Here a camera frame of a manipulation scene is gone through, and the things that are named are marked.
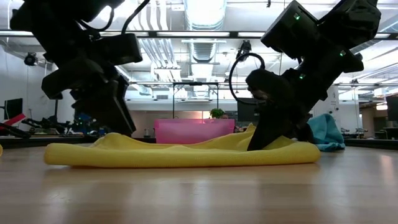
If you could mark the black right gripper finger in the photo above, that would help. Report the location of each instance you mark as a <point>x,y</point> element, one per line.
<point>306,135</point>
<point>276,124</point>

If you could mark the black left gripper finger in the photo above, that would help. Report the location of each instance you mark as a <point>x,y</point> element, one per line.
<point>105,109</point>

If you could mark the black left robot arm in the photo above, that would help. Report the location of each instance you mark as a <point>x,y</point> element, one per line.
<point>56,25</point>

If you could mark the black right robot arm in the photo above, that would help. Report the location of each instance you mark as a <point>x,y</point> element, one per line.
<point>348,25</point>

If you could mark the blue microfiber towel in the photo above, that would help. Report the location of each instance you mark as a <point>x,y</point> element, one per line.
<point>326,133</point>

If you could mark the black computer monitor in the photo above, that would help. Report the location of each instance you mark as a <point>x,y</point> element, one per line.
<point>392,107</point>
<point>14,109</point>
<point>245,113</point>

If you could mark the black background robot arms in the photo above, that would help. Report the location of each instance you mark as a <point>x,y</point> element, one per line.
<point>46,123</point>

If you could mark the small green potted plant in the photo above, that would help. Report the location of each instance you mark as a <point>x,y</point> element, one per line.
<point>216,113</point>

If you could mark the red flat object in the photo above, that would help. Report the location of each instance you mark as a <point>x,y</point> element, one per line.
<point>15,119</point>

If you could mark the pink translucent plastic bin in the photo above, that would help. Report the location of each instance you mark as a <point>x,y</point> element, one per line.
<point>192,130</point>

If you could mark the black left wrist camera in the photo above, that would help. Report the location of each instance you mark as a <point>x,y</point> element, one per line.
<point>121,49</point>

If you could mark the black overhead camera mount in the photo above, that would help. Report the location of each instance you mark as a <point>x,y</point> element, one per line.
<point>245,48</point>

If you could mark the black background rig frame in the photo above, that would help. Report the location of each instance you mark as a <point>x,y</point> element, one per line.
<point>196,83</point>

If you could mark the silver ceiling air duct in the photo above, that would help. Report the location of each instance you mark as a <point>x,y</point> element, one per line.
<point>205,12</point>

